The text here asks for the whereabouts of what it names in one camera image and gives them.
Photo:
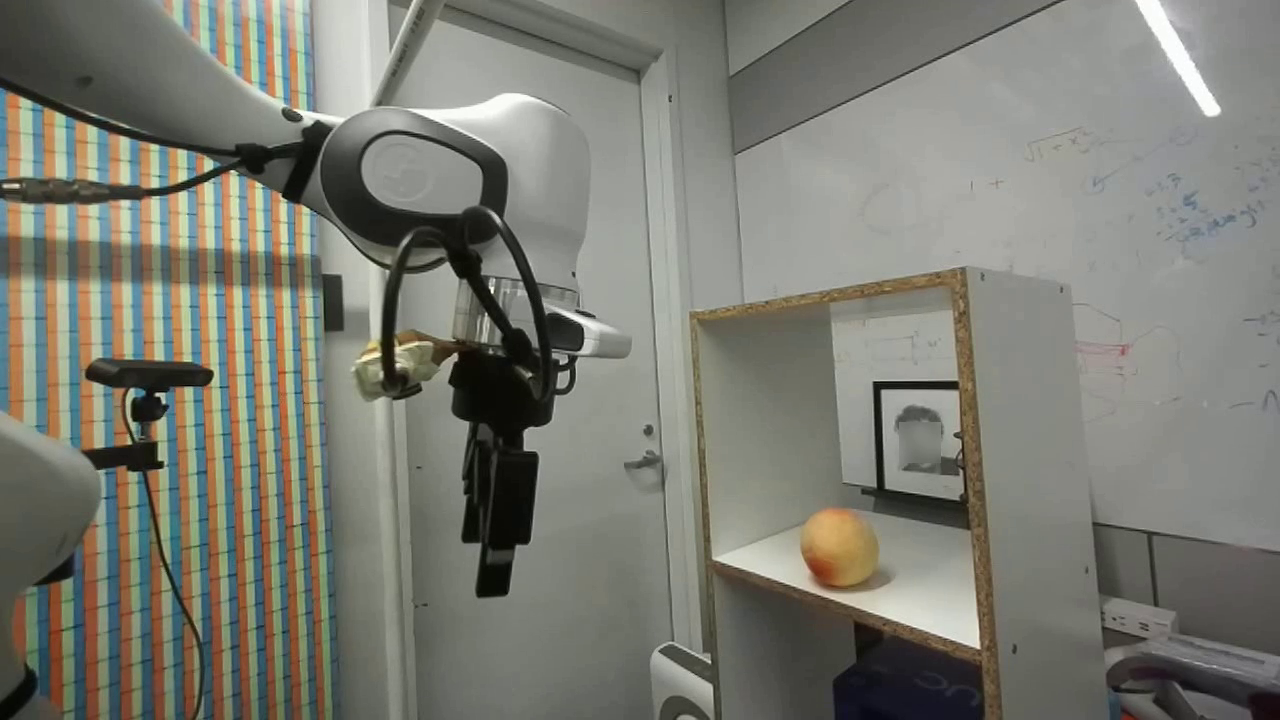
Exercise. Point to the white wooden shelf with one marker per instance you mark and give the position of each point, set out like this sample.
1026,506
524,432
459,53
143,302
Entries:
1003,583

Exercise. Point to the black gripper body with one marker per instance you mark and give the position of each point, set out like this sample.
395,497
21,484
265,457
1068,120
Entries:
503,392

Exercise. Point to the black camera on stand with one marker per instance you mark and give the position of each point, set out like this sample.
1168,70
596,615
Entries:
146,392

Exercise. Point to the silver door handle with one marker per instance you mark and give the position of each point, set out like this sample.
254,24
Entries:
646,460

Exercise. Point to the framed portrait picture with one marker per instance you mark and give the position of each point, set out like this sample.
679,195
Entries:
916,439

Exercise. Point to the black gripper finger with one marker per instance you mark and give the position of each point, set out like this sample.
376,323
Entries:
506,500
473,484

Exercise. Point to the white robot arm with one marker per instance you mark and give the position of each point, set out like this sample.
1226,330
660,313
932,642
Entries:
496,195

